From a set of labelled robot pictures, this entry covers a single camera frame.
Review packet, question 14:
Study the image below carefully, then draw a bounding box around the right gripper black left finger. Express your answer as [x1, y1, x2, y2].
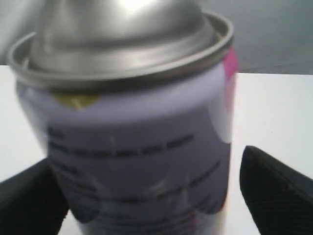
[0, 163, 69, 235]

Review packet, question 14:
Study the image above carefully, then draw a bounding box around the white spray paint can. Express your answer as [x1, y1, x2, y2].
[8, 0, 237, 235]

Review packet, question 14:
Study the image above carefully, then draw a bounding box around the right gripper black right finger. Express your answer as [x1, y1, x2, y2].
[239, 146, 313, 235]

